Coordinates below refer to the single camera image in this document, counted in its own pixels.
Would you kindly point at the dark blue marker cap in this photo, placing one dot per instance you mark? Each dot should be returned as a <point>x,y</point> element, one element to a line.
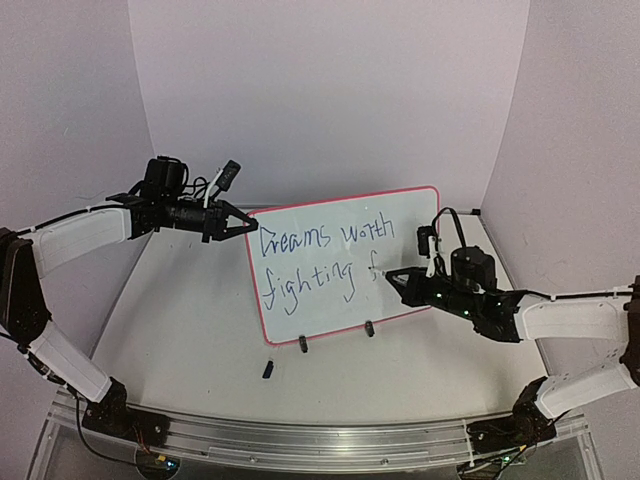
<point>268,370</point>

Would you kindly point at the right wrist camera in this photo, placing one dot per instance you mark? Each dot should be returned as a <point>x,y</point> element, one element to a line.
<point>428,246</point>

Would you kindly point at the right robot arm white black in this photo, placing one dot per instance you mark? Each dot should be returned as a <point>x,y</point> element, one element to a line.
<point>513,316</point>

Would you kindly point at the right base circuit board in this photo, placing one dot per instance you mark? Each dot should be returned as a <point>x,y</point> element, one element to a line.
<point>501,459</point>

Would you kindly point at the pink framed whiteboard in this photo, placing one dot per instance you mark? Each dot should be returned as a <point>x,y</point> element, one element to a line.
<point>310,262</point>

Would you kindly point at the aluminium front rail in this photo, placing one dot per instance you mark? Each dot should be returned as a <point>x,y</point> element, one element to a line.
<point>291,447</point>

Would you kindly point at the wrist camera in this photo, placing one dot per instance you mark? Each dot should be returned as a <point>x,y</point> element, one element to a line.
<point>428,246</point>
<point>221,182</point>

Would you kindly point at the base circuit board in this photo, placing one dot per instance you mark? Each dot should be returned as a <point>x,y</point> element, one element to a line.
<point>501,459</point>
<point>155,462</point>

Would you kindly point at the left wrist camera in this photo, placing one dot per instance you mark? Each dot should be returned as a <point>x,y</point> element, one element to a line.
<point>221,182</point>

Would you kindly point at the black stand foot right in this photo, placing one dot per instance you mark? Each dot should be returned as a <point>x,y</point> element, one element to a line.
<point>369,329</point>

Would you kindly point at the left base circuit board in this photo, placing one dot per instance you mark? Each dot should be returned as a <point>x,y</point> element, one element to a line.
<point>155,462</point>

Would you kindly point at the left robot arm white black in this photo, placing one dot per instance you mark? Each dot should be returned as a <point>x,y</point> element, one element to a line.
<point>156,202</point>

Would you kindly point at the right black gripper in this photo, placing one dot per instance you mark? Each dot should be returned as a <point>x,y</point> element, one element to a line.
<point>425,292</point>

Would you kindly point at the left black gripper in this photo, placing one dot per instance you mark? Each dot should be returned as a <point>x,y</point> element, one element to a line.
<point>217,227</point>

